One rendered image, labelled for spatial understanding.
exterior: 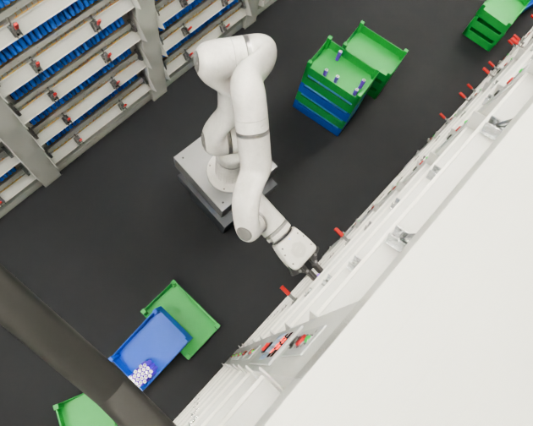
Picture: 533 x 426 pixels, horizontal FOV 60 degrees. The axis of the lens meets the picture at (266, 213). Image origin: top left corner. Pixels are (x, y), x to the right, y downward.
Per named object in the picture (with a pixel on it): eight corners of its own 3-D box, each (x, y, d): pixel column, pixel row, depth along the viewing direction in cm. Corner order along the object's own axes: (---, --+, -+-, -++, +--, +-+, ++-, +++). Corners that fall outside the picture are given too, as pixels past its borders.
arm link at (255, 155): (247, 148, 112) (259, 248, 128) (274, 124, 124) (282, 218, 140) (216, 144, 116) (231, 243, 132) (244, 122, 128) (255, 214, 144)
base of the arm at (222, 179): (198, 163, 196) (197, 145, 178) (237, 143, 200) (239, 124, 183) (221, 200, 193) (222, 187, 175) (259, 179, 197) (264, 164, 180)
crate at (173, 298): (142, 313, 210) (140, 311, 203) (174, 281, 217) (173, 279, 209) (188, 360, 207) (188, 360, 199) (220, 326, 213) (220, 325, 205)
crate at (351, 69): (304, 72, 224) (307, 62, 216) (325, 45, 230) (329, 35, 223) (355, 106, 221) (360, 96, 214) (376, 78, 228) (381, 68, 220)
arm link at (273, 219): (277, 231, 131) (288, 214, 138) (244, 197, 129) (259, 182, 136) (259, 243, 136) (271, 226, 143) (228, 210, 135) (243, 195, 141)
